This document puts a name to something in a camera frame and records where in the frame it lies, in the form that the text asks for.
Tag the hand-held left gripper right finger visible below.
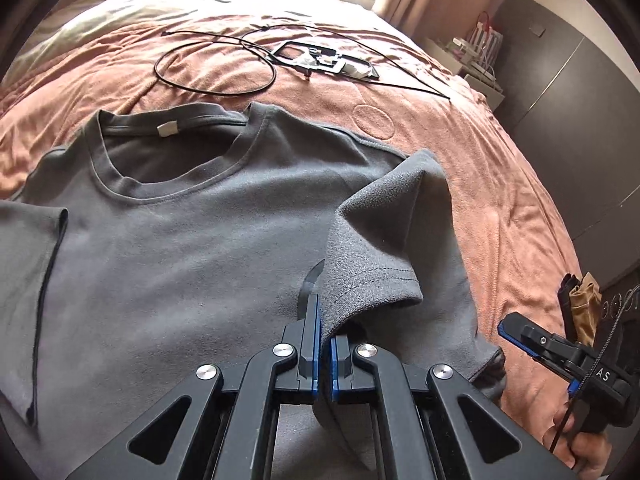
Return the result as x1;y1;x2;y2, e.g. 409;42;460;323
327;334;576;480

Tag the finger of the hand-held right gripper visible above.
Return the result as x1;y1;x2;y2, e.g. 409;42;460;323
497;312;592;377

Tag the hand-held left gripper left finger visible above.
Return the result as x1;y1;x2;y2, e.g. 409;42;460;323
65;294;321;480

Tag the grey t-shirt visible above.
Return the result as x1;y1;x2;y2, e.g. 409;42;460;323
0;101;506;480

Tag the person's right hand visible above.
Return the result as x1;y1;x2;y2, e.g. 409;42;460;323
552;400;613;476

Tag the plain black folded garment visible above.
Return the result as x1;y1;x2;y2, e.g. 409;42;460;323
557;274;576;336

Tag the brown folded garment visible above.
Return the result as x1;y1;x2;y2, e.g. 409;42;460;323
570;272;603;346

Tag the brown blanket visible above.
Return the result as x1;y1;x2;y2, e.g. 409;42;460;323
0;0;586;461

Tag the dark wardrobe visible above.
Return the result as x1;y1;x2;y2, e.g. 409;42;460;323
480;0;640;291

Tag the white nightstand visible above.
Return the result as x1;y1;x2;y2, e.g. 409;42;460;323
425;35;506;111

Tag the striped bag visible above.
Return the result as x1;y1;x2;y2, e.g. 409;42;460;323
467;10;503;73

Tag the thin black braided cable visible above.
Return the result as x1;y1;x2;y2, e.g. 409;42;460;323
547;284;640;453

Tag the black frame device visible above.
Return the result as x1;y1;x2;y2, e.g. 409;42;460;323
272;40;379;82

